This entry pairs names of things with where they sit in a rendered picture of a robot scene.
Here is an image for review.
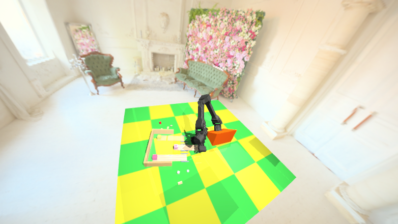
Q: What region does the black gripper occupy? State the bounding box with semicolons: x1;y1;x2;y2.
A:
197;138;207;152

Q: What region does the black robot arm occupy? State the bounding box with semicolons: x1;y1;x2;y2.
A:
190;94;223;145

